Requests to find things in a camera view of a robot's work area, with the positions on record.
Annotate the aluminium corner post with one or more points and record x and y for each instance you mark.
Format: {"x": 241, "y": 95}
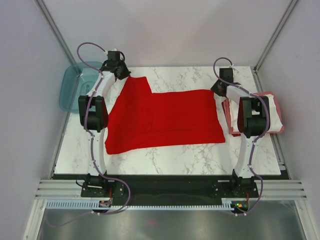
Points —
{"x": 55, "y": 30}
{"x": 276, "y": 33}

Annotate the right aluminium corner post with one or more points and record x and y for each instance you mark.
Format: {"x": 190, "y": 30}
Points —
{"x": 276, "y": 33}

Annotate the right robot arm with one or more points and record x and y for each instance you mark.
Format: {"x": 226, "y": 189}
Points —
{"x": 253, "y": 119}

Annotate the white folded t shirt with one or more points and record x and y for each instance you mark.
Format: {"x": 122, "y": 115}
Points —
{"x": 273, "y": 112}

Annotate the white slotted cable duct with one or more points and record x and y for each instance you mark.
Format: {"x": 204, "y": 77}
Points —
{"x": 95, "y": 204}

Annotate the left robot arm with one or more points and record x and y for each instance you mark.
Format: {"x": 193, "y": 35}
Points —
{"x": 93, "y": 113}

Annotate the left aluminium corner post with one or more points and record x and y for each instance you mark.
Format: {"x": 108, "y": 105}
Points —
{"x": 55, "y": 30}

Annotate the pink folded t shirt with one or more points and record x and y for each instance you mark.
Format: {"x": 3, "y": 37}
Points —
{"x": 280, "y": 115}

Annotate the teal transparent plastic bin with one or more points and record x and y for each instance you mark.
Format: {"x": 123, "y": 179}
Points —
{"x": 78, "y": 80}

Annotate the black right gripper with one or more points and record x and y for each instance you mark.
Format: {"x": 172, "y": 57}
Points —
{"x": 214, "y": 88}

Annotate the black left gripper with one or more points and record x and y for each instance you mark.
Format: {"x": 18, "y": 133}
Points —
{"x": 127, "y": 73}

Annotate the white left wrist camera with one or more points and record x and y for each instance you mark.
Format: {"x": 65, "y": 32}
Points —
{"x": 111, "y": 50}

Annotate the aluminium frame rail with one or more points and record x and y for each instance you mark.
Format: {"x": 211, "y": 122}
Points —
{"x": 272, "y": 190}

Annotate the red t shirt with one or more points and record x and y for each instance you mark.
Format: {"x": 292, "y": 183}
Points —
{"x": 143, "y": 119}

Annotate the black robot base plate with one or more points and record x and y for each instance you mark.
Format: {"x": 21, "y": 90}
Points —
{"x": 168, "y": 189}

